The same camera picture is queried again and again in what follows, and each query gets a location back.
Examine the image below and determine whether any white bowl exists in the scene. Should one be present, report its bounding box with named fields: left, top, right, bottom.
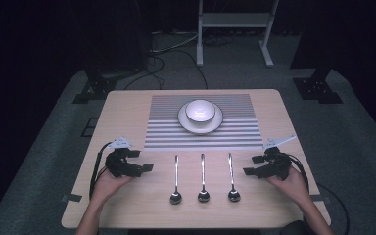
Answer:
left=184, top=99, right=216, bottom=124

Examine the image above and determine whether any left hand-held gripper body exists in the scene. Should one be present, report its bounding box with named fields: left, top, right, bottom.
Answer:
left=104, top=136, right=135, bottom=179

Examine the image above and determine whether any left hand-held gripper black cable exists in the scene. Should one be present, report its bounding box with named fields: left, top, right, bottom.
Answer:
left=88, top=141, right=114, bottom=200

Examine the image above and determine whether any person's right hand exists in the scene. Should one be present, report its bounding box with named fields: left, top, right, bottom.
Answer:
left=265, top=164, right=311, bottom=207

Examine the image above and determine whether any white metal stand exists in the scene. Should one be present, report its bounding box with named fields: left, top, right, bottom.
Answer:
left=196, top=0, right=280, bottom=69

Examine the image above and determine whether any white plate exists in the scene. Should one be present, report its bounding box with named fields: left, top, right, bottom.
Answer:
left=177, top=101, right=224, bottom=135

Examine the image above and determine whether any person's left hand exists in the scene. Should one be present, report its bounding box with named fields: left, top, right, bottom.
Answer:
left=91, top=168, right=135, bottom=205

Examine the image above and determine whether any light floor cable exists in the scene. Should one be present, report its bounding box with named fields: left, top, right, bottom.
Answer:
left=149, top=31, right=200, bottom=55

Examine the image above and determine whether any black floor cable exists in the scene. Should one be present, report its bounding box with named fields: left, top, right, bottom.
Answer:
left=122, top=48, right=210, bottom=91

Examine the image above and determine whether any black stand base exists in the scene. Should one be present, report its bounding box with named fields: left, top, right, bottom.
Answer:
left=72, top=69, right=119, bottom=105
left=292, top=67, right=344, bottom=105

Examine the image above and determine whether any hand-held gripper black cable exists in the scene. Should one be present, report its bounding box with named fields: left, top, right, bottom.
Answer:
left=88, top=141, right=114, bottom=200
left=287, top=154, right=351, bottom=235

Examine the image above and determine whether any grey tape strip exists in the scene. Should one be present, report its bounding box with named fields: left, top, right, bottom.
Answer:
left=309, top=194, right=333, bottom=206
left=61, top=193, right=83, bottom=203

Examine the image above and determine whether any metal spoon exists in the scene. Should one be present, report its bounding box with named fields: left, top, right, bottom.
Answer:
left=169, top=154, right=183, bottom=206
left=197, top=153, right=211, bottom=204
left=226, top=152, right=242, bottom=203

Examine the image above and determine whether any striped placemat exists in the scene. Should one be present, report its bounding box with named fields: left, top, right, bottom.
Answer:
left=143, top=93, right=264, bottom=153

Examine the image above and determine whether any person's dark clothing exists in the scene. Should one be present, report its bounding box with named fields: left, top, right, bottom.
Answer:
left=279, top=219, right=308, bottom=235

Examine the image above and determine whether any right hand-held gripper black cable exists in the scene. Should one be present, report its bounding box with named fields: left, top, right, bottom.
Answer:
left=287, top=154, right=351, bottom=235

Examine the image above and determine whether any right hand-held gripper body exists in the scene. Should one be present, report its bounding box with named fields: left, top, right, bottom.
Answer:
left=262, top=134, right=298, bottom=181

